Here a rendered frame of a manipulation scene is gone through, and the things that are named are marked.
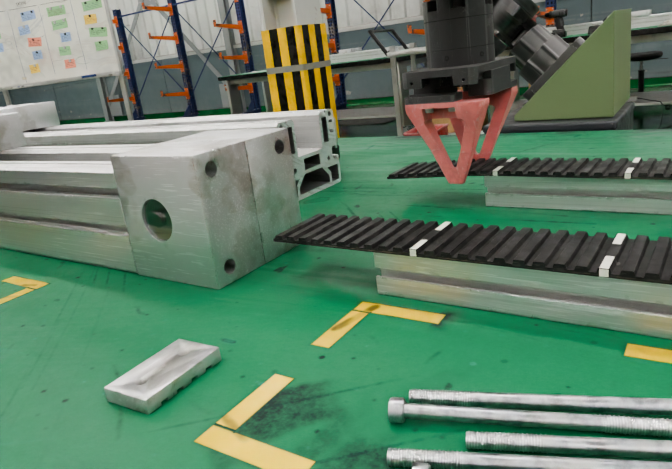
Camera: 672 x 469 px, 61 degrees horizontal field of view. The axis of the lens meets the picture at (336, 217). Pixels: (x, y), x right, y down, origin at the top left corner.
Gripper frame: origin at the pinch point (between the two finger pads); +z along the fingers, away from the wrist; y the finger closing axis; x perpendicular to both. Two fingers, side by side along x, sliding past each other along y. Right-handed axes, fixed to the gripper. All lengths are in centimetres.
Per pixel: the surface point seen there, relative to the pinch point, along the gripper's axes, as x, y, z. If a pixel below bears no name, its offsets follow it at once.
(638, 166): 13.8, -0.3, -0.1
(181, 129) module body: -32.2, 4.5, -5.2
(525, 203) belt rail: 5.6, 1.5, 2.7
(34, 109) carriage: -75, -2, -9
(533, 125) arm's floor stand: -6.2, -41.7, 3.5
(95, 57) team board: -502, -300, -33
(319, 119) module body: -17.9, -2.7, -4.6
